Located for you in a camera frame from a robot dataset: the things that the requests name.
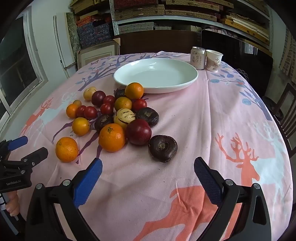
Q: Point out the black panel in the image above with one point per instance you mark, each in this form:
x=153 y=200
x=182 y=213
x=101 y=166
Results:
x=242 y=60

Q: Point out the white plate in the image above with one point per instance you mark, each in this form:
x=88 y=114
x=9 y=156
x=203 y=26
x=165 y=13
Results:
x=157 y=74

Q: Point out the green marbled board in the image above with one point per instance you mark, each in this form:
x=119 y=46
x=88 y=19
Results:
x=72 y=30

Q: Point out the orange mandarin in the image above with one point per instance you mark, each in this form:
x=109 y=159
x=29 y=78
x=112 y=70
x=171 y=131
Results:
x=112 y=137
x=66 y=149
x=71 y=110
x=134 y=90

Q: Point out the yellow-orange mandarin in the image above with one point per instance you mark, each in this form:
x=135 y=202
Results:
x=123 y=103
x=80 y=126

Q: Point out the tiny yellow-orange kumquat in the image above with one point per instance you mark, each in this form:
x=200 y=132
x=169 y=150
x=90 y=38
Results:
x=77 y=102

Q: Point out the pink drink can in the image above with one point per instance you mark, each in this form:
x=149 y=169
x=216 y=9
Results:
x=197 y=58

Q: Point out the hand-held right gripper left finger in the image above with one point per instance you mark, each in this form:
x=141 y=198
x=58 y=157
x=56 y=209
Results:
x=89 y=183

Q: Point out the blue patterned box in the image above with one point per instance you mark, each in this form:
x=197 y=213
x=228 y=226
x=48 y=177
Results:
x=85 y=37
x=103 y=32

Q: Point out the pink printed tablecloth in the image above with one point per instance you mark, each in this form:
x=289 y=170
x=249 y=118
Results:
x=185 y=115

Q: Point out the paper cup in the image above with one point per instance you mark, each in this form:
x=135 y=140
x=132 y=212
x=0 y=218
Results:
x=214 y=61

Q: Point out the wooden picture frame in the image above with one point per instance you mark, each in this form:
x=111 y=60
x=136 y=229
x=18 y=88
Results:
x=97 y=54

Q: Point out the stack of wooden boards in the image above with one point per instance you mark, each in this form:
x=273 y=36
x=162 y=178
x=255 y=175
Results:
x=245 y=25

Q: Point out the person's left hand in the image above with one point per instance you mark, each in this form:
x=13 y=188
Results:
x=12 y=205

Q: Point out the large dark red tomato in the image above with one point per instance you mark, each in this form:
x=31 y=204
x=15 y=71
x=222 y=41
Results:
x=98 y=97

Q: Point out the metal shelving rack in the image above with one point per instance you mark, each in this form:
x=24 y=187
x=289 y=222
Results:
x=112 y=14

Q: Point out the yellow potato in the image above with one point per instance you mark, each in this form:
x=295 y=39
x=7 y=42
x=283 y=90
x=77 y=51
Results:
x=89 y=93
x=124 y=117

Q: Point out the wooden chair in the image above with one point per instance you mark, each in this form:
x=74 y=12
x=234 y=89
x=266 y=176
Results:
x=288 y=109

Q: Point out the brown wooden board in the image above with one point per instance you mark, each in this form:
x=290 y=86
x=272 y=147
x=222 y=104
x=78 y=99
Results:
x=157 y=41

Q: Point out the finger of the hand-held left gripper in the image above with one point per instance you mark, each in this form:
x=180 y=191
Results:
x=17 y=141
x=34 y=156

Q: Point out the small red tomato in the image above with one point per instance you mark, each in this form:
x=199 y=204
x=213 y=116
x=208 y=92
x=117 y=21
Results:
x=80 y=111
x=90 y=112
x=139 y=104
x=106 y=108
x=109 y=99

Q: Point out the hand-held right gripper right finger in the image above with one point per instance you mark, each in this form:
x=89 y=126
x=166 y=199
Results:
x=208 y=183

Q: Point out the stack of woven boxes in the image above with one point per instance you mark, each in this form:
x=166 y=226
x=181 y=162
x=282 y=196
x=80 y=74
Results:
x=138 y=12

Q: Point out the dark red plum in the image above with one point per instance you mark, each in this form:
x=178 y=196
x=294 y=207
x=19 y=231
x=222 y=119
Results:
x=138 y=132

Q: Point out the white leaning board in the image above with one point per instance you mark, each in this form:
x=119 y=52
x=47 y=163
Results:
x=63 y=46

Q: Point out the orange patterned box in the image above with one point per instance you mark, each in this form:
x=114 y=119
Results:
x=87 y=20

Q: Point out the window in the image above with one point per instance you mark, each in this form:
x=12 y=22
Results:
x=18 y=69

